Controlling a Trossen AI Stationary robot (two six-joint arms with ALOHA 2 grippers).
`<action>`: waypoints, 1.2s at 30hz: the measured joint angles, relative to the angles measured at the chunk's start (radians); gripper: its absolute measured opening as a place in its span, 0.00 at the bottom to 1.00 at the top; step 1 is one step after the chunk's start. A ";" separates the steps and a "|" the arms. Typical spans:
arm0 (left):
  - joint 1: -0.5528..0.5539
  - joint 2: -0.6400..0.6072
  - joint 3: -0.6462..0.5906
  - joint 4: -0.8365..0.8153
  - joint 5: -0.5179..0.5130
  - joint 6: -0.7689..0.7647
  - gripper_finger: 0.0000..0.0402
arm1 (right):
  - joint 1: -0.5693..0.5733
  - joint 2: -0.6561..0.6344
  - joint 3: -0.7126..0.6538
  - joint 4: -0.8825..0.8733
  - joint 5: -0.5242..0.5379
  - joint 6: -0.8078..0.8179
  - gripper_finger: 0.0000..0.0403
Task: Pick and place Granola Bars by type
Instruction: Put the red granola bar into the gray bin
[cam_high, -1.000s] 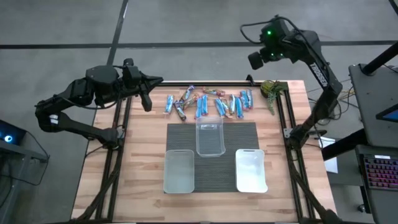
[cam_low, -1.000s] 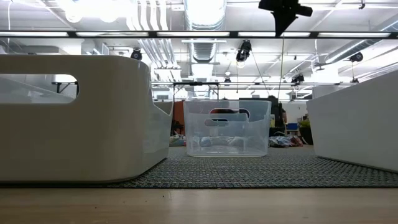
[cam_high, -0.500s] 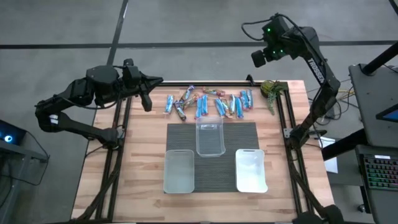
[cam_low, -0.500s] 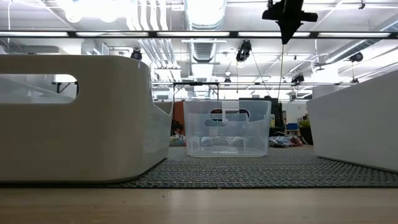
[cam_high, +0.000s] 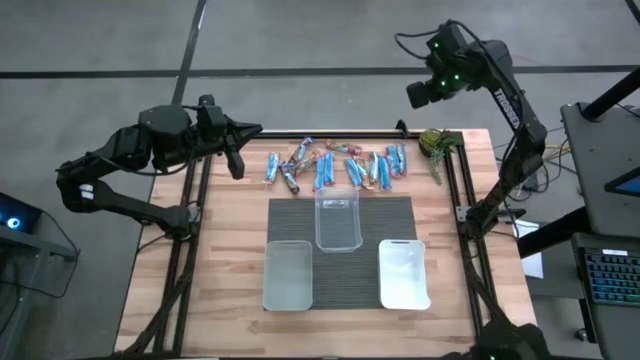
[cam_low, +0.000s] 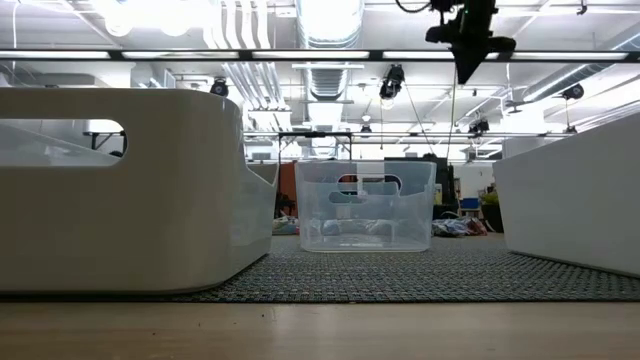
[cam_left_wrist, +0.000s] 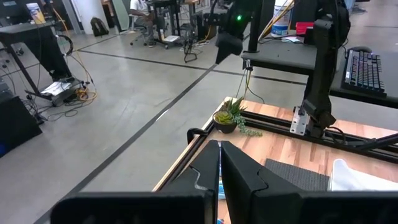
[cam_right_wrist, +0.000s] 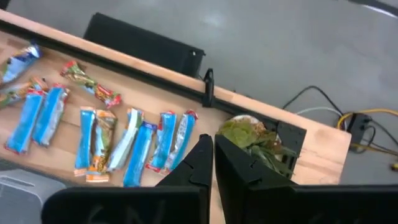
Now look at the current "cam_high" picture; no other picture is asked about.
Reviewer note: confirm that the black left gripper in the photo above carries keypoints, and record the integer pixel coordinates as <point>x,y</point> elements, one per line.
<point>240,131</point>

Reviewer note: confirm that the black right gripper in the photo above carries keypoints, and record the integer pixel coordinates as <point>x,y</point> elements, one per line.
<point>450,72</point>

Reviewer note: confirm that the purple-ended green granola bar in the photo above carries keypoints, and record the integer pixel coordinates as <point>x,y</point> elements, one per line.
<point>289,178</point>
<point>302,148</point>

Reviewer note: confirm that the orange-ended blue granola bar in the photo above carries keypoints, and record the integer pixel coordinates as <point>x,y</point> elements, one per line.
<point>353,172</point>
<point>401,158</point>
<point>373,166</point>

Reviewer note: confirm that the orange-ended green granola bar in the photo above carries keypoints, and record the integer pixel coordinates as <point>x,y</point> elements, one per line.
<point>307,162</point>

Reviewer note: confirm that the purple-ended blue granola bar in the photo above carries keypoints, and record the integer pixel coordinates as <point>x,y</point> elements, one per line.
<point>384,173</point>

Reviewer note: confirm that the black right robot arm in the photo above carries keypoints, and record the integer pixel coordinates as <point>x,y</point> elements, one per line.
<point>505,102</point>

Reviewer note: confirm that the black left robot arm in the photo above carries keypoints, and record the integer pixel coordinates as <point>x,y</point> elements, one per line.
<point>125,205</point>

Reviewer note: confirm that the green plant sprig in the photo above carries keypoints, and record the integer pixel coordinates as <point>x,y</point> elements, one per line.
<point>432,142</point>

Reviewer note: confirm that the silver mounting plate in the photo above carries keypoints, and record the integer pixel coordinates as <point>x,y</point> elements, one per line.
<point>462,214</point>
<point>195,215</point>

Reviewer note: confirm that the clear plastic bin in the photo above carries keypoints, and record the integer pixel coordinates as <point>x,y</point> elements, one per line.
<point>337,220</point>

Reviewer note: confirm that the translucent white plastic bin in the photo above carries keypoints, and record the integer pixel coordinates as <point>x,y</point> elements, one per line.
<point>287,275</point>

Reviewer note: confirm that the grey woven placemat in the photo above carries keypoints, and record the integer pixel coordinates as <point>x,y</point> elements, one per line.
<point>370,225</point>

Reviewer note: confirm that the black beam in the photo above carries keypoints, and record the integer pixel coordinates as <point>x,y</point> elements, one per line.
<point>550,235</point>

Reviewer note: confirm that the black pole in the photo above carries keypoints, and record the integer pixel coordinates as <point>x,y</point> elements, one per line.
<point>610,95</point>

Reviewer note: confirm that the grey desk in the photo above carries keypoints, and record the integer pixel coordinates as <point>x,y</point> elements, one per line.
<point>615,325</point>
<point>600,165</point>

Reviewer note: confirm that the white paper sheet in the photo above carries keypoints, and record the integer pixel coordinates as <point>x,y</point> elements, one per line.
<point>532,260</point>

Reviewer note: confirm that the glass side desk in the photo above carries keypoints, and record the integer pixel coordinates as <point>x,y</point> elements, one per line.
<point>35,260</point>

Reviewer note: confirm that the tablet with blue screen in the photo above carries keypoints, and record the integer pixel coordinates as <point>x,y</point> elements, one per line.
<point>627,186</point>

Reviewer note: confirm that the computer with blue light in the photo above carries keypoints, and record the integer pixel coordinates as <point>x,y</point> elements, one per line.
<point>15,215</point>

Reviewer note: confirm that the backlit keyboard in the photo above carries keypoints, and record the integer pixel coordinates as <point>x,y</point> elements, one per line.
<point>615,277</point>

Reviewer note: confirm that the caster wheel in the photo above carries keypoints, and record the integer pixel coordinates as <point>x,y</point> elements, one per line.
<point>581,334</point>

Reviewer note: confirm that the black frame clamp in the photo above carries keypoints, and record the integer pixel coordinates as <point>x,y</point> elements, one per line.
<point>400,126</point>

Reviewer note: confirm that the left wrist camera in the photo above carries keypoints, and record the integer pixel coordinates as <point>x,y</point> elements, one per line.
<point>210,122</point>

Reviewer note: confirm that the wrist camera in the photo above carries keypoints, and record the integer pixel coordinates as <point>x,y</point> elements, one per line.
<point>447,37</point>
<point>210,122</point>

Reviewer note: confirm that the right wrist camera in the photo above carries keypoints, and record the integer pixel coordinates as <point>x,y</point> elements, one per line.
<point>447,37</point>

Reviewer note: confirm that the black aluminium table frame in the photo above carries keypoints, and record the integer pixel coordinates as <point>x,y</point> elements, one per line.
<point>325,134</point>

